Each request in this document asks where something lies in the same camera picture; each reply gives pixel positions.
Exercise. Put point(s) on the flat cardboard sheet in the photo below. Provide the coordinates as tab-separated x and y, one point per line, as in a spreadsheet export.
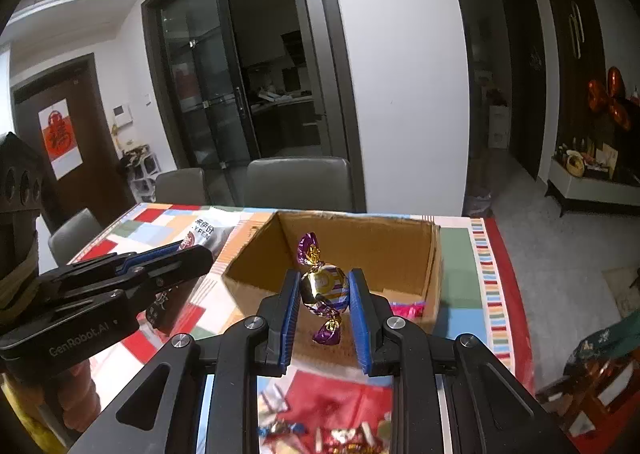
622	291

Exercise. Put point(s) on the orange gift box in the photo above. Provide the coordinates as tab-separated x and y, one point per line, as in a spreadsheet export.
595	394

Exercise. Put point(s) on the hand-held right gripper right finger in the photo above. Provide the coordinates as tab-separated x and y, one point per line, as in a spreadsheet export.
358	329

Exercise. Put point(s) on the green patterned bag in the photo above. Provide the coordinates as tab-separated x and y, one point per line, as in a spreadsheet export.
607	341

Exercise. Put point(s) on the white shoe rack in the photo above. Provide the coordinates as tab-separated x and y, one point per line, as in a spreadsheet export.
142	173

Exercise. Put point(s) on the grey trash bin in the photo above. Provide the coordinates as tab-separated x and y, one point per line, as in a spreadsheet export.
477	201

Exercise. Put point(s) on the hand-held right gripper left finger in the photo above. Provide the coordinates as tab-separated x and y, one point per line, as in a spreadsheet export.
291	329

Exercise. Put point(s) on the brown cardboard box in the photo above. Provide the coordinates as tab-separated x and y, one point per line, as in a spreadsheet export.
380	254

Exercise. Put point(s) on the white wall intercom panel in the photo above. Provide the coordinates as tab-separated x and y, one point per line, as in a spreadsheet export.
123	114

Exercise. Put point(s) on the white box on floor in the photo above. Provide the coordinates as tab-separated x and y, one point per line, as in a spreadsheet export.
498	126

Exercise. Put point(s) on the grey dining chair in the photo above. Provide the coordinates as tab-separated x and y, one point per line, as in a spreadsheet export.
299	184
181	186
74	236

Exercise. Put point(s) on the purple gold candy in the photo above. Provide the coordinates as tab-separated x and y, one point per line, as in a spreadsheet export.
324	286

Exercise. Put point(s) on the red and white door poster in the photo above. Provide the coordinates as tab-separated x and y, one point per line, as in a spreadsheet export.
61	138

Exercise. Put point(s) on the brown wooden door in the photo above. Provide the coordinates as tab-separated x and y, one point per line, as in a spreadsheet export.
95	133

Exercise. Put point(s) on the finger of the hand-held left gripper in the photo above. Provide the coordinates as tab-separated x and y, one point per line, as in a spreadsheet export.
150	254
180	266

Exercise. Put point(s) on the red foil balloons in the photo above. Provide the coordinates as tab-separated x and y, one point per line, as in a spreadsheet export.
607	98

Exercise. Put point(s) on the white snack bag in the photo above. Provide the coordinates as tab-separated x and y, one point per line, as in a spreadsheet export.
207	229

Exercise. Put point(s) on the pink wrapped candy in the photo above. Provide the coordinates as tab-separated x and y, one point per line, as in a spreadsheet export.
407	310

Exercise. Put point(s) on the white low cabinet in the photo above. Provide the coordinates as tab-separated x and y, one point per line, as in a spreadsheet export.
590	191

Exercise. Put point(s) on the dark framed glass sliding door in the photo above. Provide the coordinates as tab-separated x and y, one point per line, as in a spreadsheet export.
210	83

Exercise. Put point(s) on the pile of wrapped candies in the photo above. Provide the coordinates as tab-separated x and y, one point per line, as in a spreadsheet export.
325	436

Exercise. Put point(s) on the dark wardrobe door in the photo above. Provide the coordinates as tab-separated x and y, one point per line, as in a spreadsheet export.
525	83

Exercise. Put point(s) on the person's left hand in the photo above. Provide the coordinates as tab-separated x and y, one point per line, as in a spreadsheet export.
80	396

